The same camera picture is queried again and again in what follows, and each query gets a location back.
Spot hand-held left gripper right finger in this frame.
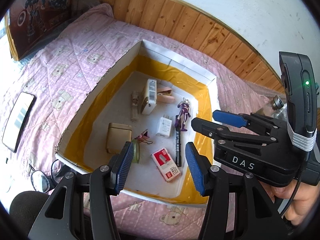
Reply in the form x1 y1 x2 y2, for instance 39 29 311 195
185 142 292 240

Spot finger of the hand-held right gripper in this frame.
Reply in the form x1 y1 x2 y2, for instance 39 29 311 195
212 109 286 136
191 117 278 146

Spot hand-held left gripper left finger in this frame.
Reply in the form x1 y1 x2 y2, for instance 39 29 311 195
27 141 135 240

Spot green tape roll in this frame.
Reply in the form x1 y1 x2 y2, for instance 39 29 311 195
131 139 142 164

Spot purple silver toy figure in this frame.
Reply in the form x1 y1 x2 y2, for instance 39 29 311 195
174 97 192 132

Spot black marker pen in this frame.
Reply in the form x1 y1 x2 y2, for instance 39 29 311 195
174 127 184 167

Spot red white staples box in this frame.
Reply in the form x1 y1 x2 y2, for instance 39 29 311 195
151 147 182 182

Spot gold tin box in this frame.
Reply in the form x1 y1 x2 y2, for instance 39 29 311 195
106 122 132 154

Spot pink binder clip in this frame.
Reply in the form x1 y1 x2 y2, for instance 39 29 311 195
135 129 153 145

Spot white charger plug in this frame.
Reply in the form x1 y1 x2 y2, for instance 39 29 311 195
155 115 173 138

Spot clear printed tube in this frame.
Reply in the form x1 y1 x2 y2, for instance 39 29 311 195
130 91 140 122

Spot yellow tissue packet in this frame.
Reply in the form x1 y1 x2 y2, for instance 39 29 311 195
141 79 158 115

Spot white cardboard box yellow lining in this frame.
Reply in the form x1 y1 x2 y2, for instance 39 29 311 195
54 39 217 204

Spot person's right hand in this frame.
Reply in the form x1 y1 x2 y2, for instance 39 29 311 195
271 179 320 227

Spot glass bottle with metal lid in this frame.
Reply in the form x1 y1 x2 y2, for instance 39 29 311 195
257 96 287 120

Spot black rimmed glasses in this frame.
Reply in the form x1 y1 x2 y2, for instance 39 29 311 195
30 160 65 193

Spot wooden headboard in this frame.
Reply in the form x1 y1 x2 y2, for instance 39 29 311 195
85 0 285 97

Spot dark trouser leg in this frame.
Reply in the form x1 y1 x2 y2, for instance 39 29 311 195
9 191 53 240

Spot black smartphone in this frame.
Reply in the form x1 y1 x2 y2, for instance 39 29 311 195
2 92 35 153

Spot pink bear print quilt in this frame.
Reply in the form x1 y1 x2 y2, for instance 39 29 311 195
0 4 283 240

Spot brown robot figure toy box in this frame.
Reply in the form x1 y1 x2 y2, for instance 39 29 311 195
6 0 75 62

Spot black cable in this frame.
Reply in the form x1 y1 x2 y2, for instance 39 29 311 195
280 152 313 218

